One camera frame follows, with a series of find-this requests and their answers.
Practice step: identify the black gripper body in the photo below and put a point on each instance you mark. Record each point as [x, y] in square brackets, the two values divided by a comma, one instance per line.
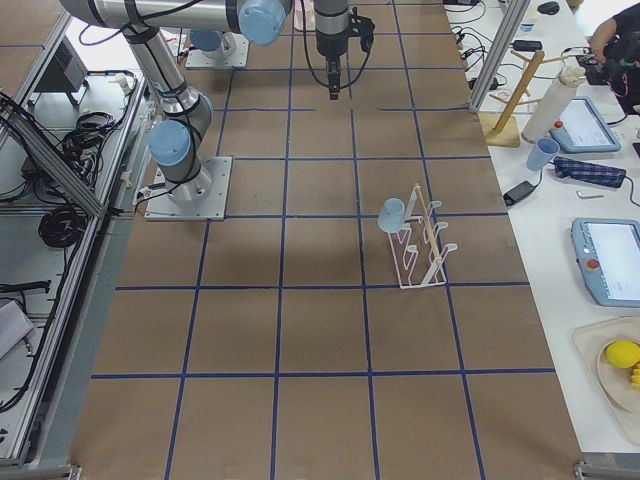
[330, 46]

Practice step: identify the blue plastic cup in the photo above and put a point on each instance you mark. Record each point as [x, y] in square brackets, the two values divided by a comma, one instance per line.
[391, 217]

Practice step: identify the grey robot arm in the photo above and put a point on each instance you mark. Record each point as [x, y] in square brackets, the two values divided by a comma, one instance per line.
[187, 112]

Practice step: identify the blue cup on side table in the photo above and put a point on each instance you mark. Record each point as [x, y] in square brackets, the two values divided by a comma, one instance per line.
[543, 152]

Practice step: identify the wooden mug tree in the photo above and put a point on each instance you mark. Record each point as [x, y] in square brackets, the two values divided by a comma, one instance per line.
[502, 130]

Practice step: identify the white paper roll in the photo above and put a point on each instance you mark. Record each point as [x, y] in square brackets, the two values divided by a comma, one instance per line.
[556, 98]

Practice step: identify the black power brick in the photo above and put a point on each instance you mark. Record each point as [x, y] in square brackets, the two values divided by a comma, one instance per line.
[518, 193]

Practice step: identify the blue checkered cloth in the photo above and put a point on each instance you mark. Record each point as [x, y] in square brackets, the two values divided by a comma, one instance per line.
[587, 172]

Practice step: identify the blue teach pendant far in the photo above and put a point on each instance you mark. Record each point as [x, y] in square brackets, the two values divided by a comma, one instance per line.
[581, 129]

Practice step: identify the blue teach pendant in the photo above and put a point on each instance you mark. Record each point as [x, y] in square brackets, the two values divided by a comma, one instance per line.
[607, 254]
[581, 129]

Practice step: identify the silver allen key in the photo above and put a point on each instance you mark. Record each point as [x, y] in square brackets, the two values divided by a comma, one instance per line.
[588, 195]

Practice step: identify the blue teach pendant near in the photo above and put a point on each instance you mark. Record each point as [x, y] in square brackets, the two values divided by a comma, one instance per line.
[607, 254]

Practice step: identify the beige side tray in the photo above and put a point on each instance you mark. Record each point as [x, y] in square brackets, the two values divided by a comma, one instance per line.
[589, 341]

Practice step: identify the yellow lemon toy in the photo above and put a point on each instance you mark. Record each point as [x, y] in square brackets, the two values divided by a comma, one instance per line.
[623, 354]

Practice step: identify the beige plate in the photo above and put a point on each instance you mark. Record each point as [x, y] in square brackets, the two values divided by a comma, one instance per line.
[622, 385]

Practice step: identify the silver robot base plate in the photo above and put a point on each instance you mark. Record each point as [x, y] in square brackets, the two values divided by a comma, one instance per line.
[203, 198]

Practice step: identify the white wire cup rack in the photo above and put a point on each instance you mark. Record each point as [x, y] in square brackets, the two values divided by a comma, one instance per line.
[418, 254]

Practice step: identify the aluminium frame post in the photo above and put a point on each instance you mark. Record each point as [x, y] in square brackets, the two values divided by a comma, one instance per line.
[505, 32]

